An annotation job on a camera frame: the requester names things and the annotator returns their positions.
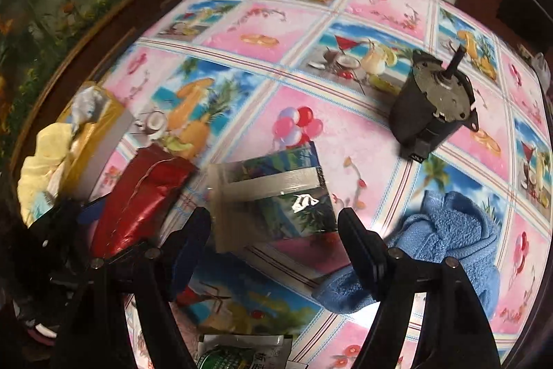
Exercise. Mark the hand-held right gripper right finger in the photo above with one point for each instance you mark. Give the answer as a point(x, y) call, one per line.
point(367, 252)

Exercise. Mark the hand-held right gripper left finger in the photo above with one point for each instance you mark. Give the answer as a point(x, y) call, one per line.
point(190, 248)

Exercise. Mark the green white sachet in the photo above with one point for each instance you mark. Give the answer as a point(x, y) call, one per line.
point(233, 356)

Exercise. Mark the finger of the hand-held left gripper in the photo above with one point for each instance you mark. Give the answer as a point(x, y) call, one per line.
point(65, 222)

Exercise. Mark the blue terry towel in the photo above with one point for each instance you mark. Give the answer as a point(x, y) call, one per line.
point(453, 226)

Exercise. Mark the gold box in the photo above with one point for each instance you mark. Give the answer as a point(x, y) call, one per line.
point(90, 144)

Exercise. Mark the yellow terry towel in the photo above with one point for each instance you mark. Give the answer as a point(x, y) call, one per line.
point(39, 170)

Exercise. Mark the red foil packet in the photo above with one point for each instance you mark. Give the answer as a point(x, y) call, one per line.
point(138, 204)

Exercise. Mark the white plastic bag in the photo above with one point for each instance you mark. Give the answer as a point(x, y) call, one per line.
point(542, 65)

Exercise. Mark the black electric motor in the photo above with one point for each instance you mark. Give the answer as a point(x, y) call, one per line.
point(427, 105)

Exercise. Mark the silver foil sachet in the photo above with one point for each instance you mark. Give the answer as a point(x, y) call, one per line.
point(88, 105)

